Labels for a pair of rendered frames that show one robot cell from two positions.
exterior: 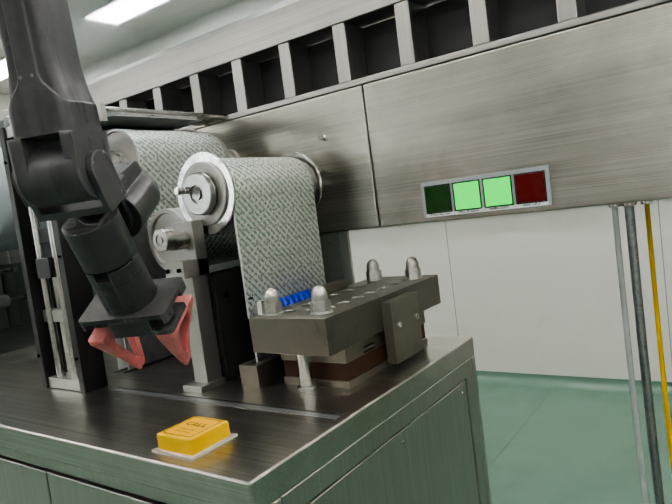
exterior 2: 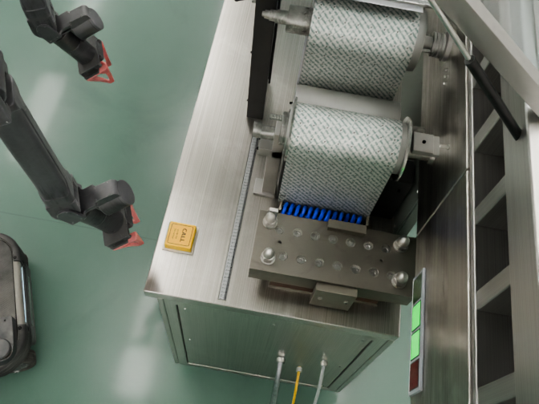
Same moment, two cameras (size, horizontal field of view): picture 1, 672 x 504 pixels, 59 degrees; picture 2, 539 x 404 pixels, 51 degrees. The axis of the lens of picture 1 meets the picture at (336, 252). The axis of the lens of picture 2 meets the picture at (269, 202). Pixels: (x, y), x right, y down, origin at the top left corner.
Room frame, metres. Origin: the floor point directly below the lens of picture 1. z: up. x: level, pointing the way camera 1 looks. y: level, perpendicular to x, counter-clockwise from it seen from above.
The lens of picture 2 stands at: (0.61, -0.39, 2.30)
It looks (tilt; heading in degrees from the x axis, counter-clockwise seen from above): 62 degrees down; 54
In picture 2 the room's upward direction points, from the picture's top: 10 degrees clockwise
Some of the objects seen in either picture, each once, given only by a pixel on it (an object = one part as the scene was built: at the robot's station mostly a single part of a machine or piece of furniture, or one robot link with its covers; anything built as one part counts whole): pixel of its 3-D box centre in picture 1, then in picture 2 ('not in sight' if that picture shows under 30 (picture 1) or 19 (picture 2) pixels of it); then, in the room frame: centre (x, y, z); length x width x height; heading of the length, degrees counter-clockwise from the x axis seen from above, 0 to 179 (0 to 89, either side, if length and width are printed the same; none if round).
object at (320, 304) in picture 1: (319, 299); (269, 254); (0.94, 0.04, 1.05); 0.04 x 0.04 x 0.04
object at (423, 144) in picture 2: not in sight; (425, 144); (1.31, 0.04, 1.28); 0.06 x 0.05 x 0.02; 144
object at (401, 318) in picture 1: (404, 326); (332, 297); (1.05, -0.11, 0.96); 0.10 x 0.03 x 0.11; 144
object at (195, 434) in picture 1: (193, 435); (180, 236); (0.79, 0.23, 0.91); 0.07 x 0.07 x 0.02; 54
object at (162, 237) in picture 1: (164, 239); (257, 129); (1.03, 0.29, 1.18); 0.04 x 0.02 x 0.04; 54
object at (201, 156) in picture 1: (205, 193); (290, 129); (1.07, 0.22, 1.25); 0.15 x 0.01 x 0.15; 54
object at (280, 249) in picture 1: (284, 257); (329, 191); (1.13, 0.10, 1.11); 0.23 x 0.01 x 0.18; 144
